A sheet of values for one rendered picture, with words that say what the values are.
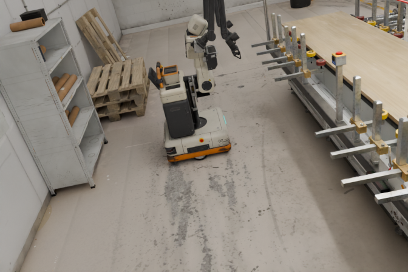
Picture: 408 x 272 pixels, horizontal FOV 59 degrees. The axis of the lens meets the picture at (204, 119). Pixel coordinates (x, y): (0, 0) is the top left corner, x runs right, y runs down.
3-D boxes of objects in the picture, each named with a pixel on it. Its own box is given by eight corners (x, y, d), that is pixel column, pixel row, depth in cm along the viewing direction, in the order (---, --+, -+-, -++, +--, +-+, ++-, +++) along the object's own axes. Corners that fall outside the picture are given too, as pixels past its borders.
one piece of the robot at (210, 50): (204, 71, 348) (200, 50, 338) (201, 62, 373) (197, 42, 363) (220, 68, 348) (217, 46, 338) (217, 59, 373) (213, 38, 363)
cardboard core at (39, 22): (8, 24, 337) (40, 18, 337) (11, 22, 344) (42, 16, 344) (12, 33, 341) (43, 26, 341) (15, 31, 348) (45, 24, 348)
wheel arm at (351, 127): (316, 139, 229) (316, 133, 227) (314, 136, 232) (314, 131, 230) (384, 125, 229) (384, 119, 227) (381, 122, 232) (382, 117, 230)
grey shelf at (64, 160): (51, 197, 368) (-20, 50, 295) (72, 149, 447) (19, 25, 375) (95, 187, 368) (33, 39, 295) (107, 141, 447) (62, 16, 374)
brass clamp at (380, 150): (378, 155, 204) (379, 148, 202) (367, 142, 216) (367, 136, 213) (389, 153, 204) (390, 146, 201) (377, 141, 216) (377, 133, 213)
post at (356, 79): (354, 144, 239) (355, 78, 216) (351, 142, 242) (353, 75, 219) (359, 143, 239) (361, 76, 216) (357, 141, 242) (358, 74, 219)
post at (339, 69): (337, 124, 260) (337, 65, 239) (334, 121, 265) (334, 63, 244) (343, 122, 260) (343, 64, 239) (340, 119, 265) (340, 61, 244)
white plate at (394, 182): (404, 201, 186) (405, 186, 182) (377, 172, 209) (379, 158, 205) (405, 201, 186) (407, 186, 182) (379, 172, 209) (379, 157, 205)
